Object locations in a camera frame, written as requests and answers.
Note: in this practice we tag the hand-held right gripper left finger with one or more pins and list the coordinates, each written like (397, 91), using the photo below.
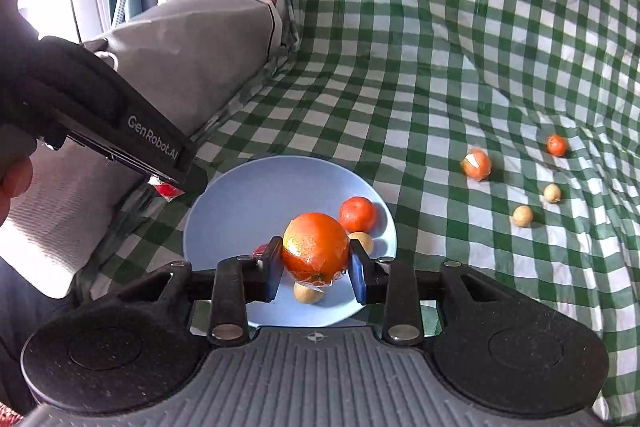
(272, 269)

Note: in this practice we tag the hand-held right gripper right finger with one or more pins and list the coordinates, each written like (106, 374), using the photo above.
(357, 272)

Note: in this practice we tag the red fruit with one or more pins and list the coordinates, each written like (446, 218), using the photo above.
(260, 251)
(167, 190)

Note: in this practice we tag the beige longan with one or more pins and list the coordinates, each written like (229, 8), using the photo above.
(307, 293)
(522, 216)
(552, 193)
(364, 242)

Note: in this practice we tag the plastic-wrapped orange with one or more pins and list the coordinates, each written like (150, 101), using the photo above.
(476, 164)
(315, 249)

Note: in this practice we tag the bare orange mandarin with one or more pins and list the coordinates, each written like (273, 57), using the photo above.
(357, 214)

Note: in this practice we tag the light blue plate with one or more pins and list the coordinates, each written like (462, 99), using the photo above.
(240, 207)

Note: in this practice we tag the person's left hand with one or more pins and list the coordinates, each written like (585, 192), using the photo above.
(14, 184)

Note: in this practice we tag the grey fabric cover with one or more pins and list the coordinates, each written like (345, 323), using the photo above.
(200, 57)

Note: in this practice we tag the green white checkered cloth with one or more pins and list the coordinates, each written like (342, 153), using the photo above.
(425, 57)

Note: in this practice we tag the small orange mandarin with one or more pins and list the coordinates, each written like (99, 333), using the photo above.
(556, 145)

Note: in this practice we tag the red patterned cloth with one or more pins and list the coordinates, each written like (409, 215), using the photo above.
(9, 413)

